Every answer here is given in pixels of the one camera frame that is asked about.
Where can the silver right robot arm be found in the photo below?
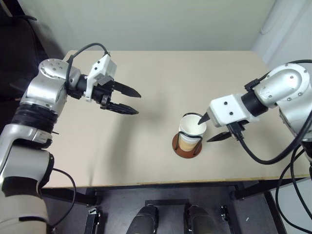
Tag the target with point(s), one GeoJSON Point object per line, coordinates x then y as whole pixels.
{"type": "Point", "coordinates": [287, 85]}

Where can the black zip tie tail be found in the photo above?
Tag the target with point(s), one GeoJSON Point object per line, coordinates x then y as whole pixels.
{"type": "Point", "coordinates": [55, 133]}

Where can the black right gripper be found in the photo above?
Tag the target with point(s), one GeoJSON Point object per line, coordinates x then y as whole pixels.
{"type": "Point", "coordinates": [228, 128]}

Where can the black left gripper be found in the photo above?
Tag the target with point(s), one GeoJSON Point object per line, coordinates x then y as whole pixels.
{"type": "Point", "coordinates": [103, 95]}

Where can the white fabric curtain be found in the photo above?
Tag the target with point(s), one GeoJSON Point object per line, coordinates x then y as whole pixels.
{"type": "Point", "coordinates": [287, 24]}

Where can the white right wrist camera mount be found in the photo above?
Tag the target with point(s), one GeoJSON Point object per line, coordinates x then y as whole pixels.
{"type": "Point", "coordinates": [226, 109]}

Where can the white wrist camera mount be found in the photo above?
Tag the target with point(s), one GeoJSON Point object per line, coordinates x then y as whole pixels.
{"type": "Point", "coordinates": [102, 64]}
{"type": "Point", "coordinates": [226, 109]}

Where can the black flat floor plate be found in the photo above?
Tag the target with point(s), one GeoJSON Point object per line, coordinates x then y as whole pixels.
{"type": "Point", "coordinates": [165, 202]}

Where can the dark rounded glossy shape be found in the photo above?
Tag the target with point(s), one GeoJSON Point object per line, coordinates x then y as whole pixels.
{"type": "Point", "coordinates": [143, 220]}
{"type": "Point", "coordinates": [198, 220]}

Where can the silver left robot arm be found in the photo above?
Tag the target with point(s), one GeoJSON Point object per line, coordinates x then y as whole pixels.
{"type": "Point", "coordinates": [41, 90]}

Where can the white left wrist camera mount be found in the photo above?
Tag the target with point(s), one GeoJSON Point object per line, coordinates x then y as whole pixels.
{"type": "Point", "coordinates": [102, 64]}

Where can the black metal table frame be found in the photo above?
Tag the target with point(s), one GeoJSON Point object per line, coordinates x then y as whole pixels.
{"type": "Point", "coordinates": [165, 189]}

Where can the black frame foot bracket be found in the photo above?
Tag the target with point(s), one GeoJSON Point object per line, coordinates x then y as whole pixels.
{"type": "Point", "coordinates": [223, 214]}
{"type": "Point", "coordinates": [92, 219]}

